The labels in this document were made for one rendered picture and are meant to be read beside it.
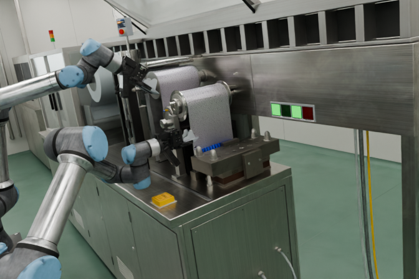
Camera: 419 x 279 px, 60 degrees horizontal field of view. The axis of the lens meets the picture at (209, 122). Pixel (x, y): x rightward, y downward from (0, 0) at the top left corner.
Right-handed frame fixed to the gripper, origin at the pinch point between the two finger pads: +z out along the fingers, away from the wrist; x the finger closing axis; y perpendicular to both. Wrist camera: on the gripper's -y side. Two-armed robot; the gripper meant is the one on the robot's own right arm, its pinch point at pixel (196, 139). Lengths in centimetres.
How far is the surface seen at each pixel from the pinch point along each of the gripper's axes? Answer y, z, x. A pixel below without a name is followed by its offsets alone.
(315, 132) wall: -85, 263, 148
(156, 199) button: -16.6, -29.0, -10.4
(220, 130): 0.5, 14.3, -0.2
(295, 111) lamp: 9.9, 29.3, -35.7
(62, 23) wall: 104, 95, 556
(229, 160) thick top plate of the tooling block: -7.6, 2.9, -19.9
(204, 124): 5.8, 5.5, -0.2
